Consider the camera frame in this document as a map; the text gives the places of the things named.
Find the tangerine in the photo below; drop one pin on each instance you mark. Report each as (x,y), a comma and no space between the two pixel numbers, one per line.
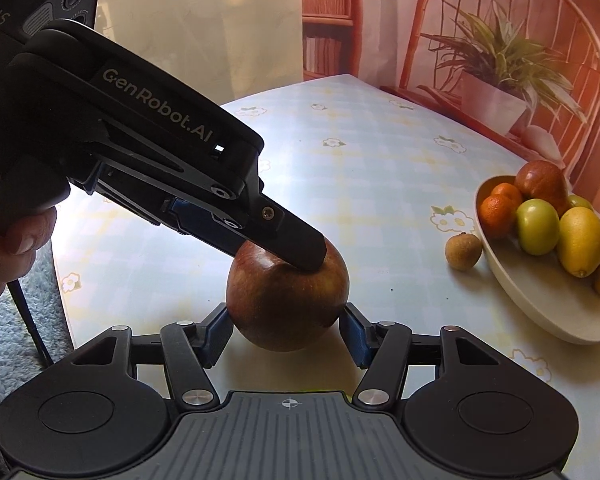
(506,192)
(497,217)

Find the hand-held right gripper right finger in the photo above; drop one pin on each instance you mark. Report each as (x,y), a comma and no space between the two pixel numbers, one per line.
(356,340)

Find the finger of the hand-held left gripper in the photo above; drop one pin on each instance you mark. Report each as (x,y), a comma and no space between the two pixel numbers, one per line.
(295,245)
(195,220)

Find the yellow lemon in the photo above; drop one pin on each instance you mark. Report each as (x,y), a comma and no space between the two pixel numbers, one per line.
(580,242)

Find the cream round plate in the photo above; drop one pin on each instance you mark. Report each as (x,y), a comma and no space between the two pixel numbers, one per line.
(540,300)

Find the person's left hand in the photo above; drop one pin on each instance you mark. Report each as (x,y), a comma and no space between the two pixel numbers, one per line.
(10,255)

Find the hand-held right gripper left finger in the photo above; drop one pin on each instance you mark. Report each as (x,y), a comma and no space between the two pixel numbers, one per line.
(215,335)

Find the printed backdrop cloth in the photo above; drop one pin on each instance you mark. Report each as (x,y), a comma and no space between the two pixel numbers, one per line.
(380,20)

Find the red apple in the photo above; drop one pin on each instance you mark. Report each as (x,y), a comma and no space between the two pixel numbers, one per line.
(280,310)
(542,180)

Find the green round fruit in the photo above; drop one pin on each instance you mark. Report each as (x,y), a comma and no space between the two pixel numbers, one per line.
(537,226)
(580,202)

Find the grey fluffy rug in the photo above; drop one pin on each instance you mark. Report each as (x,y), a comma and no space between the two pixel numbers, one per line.
(0,330)

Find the floral tablecloth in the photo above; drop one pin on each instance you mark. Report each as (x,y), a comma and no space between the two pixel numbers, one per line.
(370,170)

